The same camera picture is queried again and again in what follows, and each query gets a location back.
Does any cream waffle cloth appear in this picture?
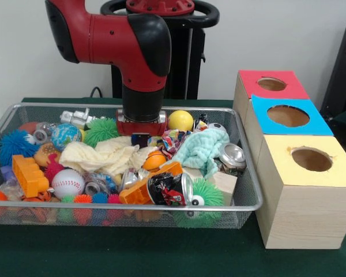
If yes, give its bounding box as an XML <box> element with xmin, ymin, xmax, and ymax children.
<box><xmin>59</xmin><ymin>135</ymin><xmax>158</xmax><ymax>177</ymax></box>

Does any black upright panel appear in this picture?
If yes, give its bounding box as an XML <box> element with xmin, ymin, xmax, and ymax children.
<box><xmin>319</xmin><ymin>18</ymin><xmax>346</xmax><ymax>122</ymax></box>

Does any wooden box with three holes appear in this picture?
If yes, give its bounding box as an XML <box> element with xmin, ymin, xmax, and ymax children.
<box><xmin>232</xmin><ymin>70</ymin><xmax>346</xmax><ymax>250</ymax></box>

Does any crushed silver can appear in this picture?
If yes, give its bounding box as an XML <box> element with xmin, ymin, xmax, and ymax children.
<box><xmin>217</xmin><ymin>143</ymin><xmax>247</xmax><ymax>175</ymax></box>

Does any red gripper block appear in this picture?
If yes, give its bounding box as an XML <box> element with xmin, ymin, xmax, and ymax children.
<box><xmin>116</xmin><ymin>118</ymin><xmax>167</xmax><ymax>147</ymax></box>

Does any blue globe ball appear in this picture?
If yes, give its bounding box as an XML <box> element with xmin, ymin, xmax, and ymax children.
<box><xmin>51</xmin><ymin>123</ymin><xmax>82</xmax><ymax>152</ymax></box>

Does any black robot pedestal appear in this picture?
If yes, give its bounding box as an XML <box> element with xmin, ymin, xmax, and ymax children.
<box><xmin>100</xmin><ymin>0</ymin><xmax>220</xmax><ymax>100</ymax></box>

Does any green fuzzy ball with eyes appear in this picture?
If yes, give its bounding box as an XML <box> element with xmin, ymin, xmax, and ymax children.
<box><xmin>190</xmin><ymin>178</ymin><xmax>225</xmax><ymax>207</ymax></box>

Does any shallow mesh bin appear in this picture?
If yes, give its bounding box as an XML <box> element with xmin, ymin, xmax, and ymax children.
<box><xmin>0</xmin><ymin>102</ymin><xmax>264</xmax><ymax>230</ymax></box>

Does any mint green waffle cloth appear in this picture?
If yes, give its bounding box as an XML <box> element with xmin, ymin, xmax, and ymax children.
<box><xmin>172</xmin><ymin>128</ymin><xmax>231</xmax><ymax>179</ymax></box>

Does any crushed black red can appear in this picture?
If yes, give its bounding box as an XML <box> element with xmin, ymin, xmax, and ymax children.
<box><xmin>146</xmin><ymin>172</ymin><xmax>194</xmax><ymax>207</ymax></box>

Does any orange toy brick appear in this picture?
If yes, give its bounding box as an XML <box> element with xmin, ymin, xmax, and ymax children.
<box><xmin>119</xmin><ymin>162</ymin><xmax>184</xmax><ymax>205</ymax></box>
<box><xmin>12</xmin><ymin>155</ymin><xmax>50</xmax><ymax>199</ymax></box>

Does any yellow ball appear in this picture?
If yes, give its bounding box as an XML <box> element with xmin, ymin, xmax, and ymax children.
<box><xmin>167</xmin><ymin>110</ymin><xmax>194</xmax><ymax>132</ymax></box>

